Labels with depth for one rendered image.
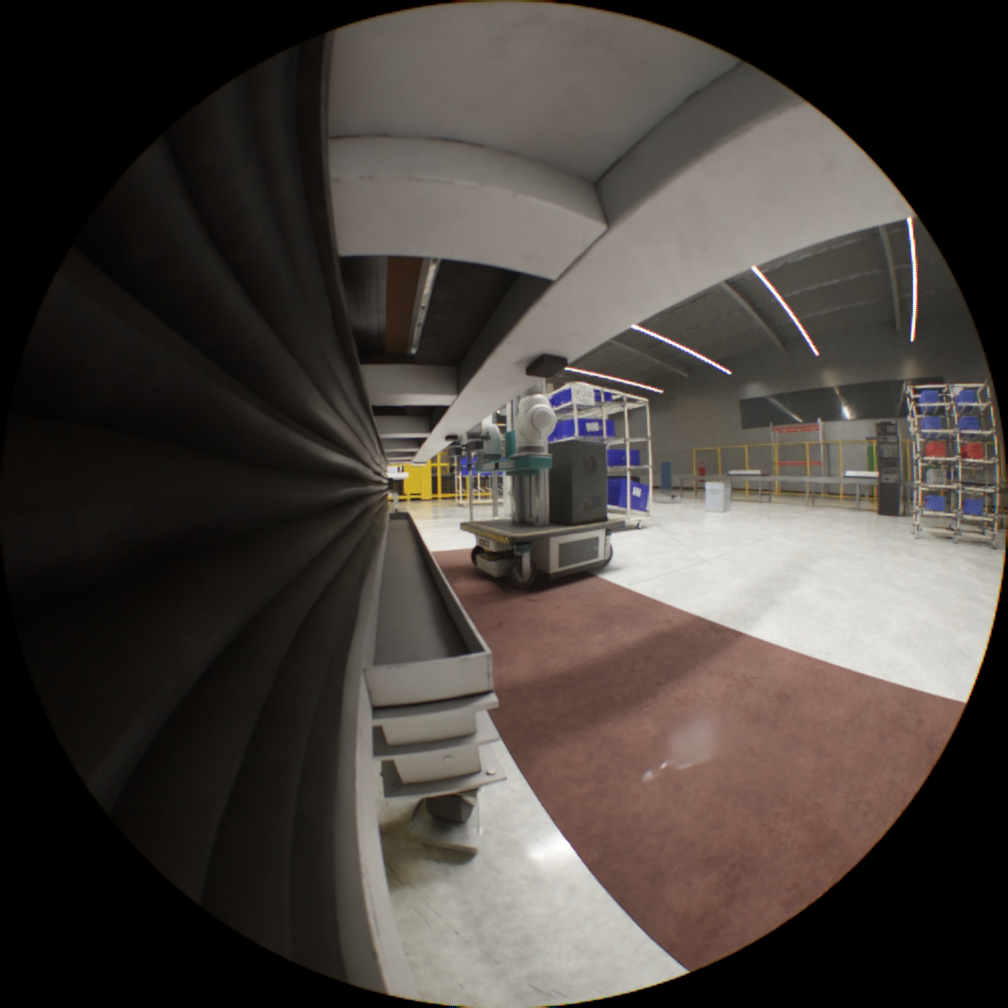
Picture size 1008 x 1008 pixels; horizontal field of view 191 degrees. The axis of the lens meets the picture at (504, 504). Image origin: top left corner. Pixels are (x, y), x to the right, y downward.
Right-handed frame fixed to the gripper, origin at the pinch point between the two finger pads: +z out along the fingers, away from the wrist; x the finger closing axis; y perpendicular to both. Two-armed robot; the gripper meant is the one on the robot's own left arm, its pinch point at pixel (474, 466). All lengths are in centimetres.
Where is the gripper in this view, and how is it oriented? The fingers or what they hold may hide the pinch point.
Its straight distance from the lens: 160.0
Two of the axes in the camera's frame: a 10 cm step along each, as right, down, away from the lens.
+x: 5.1, 0.5, -8.6
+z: 0.2, 10.0, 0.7
